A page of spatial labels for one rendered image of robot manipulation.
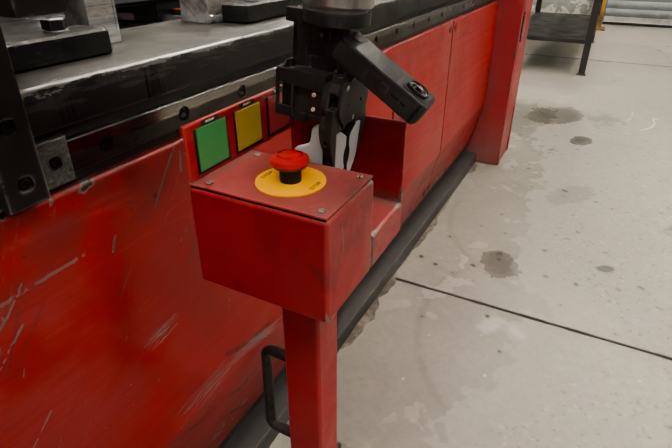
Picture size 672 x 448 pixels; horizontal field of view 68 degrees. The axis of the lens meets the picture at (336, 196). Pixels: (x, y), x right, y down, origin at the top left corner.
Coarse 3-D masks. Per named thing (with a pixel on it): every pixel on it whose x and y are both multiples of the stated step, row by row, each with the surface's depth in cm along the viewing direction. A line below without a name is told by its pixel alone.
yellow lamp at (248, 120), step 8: (256, 104) 57; (240, 112) 54; (248, 112) 56; (256, 112) 57; (240, 120) 55; (248, 120) 56; (256, 120) 57; (240, 128) 55; (248, 128) 56; (256, 128) 58; (240, 136) 55; (248, 136) 56; (256, 136) 58; (240, 144) 55; (248, 144) 57
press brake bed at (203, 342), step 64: (256, 64) 77; (448, 64) 167; (64, 128) 51; (128, 128) 57; (448, 128) 186; (64, 192) 52; (128, 192) 59; (448, 192) 213; (0, 256) 47; (64, 256) 53; (128, 256) 61; (192, 256) 72; (384, 256) 168; (0, 320) 49; (64, 320) 55; (128, 320) 64; (192, 320) 75; (256, 320) 92; (0, 384) 50; (64, 384) 57; (128, 384) 66; (192, 384) 79; (256, 384) 104
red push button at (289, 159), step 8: (280, 152) 50; (288, 152) 50; (296, 152) 50; (304, 152) 50; (272, 160) 49; (280, 160) 48; (288, 160) 48; (296, 160) 48; (304, 160) 49; (280, 168) 48; (288, 168) 48; (296, 168) 48; (304, 168) 49; (280, 176) 50; (288, 176) 49; (296, 176) 49; (288, 184) 50
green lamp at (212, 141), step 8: (216, 120) 51; (224, 120) 52; (200, 128) 49; (208, 128) 50; (216, 128) 51; (224, 128) 52; (200, 136) 49; (208, 136) 50; (216, 136) 51; (224, 136) 53; (200, 144) 50; (208, 144) 51; (216, 144) 52; (224, 144) 53; (200, 152) 50; (208, 152) 51; (216, 152) 52; (224, 152) 53; (200, 160) 50; (208, 160) 51; (216, 160) 52
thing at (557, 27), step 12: (540, 0) 548; (600, 0) 385; (540, 12) 552; (540, 24) 474; (552, 24) 474; (564, 24) 474; (576, 24) 474; (588, 24) 474; (528, 36) 418; (540, 36) 416; (552, 36) 416; (564, 36) 416; (576, 36) 416; (588, 36) 398; (588, 48) 402
